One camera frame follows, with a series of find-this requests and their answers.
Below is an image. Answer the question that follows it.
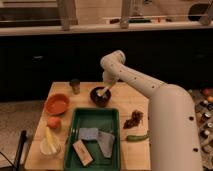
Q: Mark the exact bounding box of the white dish brush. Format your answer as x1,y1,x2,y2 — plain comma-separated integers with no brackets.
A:
96,84,114,97

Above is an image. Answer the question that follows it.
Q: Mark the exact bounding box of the dark purple bowl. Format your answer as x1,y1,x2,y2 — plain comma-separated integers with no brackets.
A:
90,86,111,107

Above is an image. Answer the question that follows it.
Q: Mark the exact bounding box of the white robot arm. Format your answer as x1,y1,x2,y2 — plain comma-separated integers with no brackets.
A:
100,50,203,171

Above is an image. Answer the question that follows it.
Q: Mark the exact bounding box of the orange bowl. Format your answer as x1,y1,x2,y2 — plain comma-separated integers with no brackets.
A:
44,93,70,115

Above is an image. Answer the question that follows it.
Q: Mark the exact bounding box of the green plastic tray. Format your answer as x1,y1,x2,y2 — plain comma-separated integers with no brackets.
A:
63,108,121,171

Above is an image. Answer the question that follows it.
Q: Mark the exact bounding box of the brown dried food pile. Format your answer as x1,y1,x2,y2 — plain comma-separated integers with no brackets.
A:
123,110,143,129

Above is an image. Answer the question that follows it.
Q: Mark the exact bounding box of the grey cloth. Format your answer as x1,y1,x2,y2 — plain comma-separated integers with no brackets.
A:
97,131,115,158

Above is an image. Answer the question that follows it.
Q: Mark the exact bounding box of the green chili pepper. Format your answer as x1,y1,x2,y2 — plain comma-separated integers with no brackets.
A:
126,134,149,142

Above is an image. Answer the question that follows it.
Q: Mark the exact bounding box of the orange fruit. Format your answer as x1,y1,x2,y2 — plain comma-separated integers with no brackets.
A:
47,117,61,129

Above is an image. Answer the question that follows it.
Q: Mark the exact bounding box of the tan wooden block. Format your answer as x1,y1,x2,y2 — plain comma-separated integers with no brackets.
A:
73,140,93,167

